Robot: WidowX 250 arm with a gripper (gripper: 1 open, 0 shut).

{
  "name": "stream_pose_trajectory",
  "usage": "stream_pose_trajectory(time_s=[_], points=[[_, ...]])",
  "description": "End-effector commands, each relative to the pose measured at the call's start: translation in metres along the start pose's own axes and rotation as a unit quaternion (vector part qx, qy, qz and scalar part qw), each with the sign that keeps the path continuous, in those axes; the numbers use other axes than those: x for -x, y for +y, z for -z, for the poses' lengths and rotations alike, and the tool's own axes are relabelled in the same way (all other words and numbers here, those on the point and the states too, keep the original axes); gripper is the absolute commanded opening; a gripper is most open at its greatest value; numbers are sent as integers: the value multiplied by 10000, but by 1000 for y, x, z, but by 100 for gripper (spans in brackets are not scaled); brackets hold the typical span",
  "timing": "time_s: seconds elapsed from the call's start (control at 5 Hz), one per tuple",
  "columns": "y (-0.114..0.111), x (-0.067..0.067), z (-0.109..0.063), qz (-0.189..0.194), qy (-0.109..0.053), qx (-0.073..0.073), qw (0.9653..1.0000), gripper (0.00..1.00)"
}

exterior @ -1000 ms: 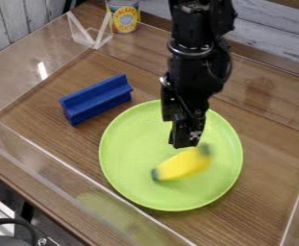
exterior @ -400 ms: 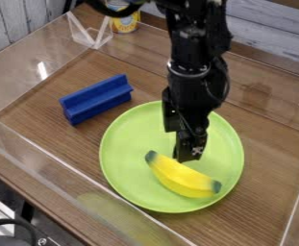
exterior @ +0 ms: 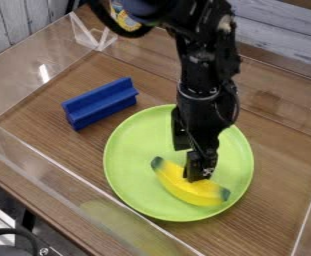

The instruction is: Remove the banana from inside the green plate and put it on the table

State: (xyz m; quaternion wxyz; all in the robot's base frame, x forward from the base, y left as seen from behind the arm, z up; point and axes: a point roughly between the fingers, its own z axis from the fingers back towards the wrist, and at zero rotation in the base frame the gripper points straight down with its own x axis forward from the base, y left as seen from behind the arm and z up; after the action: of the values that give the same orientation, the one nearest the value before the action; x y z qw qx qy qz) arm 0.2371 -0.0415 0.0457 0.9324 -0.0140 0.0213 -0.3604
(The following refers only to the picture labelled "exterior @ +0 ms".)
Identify yellow toy banana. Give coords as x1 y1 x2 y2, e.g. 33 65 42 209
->
151 156 231 206

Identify yellow labelled can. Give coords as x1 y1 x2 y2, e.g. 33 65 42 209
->
109 0 141 32

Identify clear acrylic front wall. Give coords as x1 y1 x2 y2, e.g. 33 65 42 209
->
0 127 203 256

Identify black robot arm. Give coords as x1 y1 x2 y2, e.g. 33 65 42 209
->
86 0 240 182

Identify black cable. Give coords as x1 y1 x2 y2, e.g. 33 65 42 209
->
0 228 41 256

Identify blue plastic block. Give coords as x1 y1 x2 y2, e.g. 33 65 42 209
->
61 77 139 131

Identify green round plate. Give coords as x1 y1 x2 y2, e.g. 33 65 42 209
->
102 104 253 222

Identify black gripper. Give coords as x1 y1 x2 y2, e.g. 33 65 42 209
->
171 93 239 183

